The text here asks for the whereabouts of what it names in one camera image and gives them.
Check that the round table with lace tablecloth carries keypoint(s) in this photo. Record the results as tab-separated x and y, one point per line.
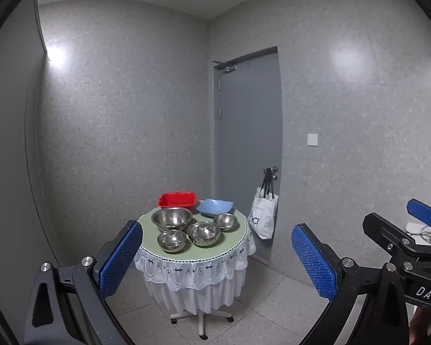
194	269

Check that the large steel bowl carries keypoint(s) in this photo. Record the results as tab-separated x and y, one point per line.
171	219

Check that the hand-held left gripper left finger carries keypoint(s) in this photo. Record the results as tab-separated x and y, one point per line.
120	258

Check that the blue plate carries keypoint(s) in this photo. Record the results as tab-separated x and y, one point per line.
215	206

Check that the person's right hand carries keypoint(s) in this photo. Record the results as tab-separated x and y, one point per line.
422	325

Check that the grey door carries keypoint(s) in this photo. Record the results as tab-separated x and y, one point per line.
247	133

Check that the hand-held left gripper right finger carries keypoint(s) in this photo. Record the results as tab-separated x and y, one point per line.
314	262

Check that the patterned steel bowl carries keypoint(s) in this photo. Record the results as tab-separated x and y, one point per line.
203	235

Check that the door closer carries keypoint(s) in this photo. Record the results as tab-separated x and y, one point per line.
225	66

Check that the white wall switch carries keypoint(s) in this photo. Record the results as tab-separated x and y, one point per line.
313	139

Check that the red plastic basin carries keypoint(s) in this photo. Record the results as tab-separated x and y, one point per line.
176	199

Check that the white swivel table base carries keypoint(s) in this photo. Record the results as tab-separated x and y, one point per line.
201	321

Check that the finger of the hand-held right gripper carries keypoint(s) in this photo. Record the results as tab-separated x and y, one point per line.
384	228
425	212

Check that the white tote bag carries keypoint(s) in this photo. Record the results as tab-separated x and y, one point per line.
263	219

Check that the small steel bowl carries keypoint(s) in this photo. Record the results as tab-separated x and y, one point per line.
171	240
225	221

